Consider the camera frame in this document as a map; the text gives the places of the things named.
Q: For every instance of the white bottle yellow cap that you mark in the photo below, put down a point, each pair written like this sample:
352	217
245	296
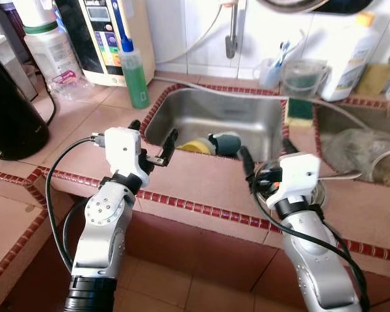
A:
351	65

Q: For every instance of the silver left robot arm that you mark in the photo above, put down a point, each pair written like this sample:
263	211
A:
101	234

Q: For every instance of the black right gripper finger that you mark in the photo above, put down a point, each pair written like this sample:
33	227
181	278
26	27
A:
248	164
290	148

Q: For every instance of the green yellow scouring sponge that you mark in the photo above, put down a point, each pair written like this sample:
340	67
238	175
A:
299	109

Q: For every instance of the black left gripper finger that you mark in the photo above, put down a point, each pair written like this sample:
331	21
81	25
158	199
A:
134	125
169	148

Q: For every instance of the white water filter appliance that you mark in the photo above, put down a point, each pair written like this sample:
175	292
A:
94	45

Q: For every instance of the clear plastic container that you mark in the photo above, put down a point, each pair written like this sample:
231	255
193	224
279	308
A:
305	81

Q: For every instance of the toothbrush holder cup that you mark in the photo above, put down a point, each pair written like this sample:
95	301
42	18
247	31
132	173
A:
270	75

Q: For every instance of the black electric kettle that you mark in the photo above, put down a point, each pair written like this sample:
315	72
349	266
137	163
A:
13	117

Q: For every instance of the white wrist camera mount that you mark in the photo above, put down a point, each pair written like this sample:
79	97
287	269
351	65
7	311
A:
299	172
123	149

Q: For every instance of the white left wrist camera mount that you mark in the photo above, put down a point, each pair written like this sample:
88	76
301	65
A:
123	149

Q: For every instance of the steel sink basin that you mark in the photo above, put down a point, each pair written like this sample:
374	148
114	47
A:
214	117
351	120

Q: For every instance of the clear plastic bag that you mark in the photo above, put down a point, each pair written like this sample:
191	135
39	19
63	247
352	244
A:
348	153

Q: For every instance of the steel wall tap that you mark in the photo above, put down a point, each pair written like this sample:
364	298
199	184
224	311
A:
231	45

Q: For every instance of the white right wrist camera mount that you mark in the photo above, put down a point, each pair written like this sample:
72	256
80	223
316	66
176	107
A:
299	172

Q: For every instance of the hanging steel wok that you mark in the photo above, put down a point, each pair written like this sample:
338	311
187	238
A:
325	5

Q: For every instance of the yellow plastic bowl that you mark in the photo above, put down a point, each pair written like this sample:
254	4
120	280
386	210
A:
196	147

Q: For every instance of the steel spoon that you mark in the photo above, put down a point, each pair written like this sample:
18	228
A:
344	175

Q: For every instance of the green dish soap bottle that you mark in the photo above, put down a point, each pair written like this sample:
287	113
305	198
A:
136	81

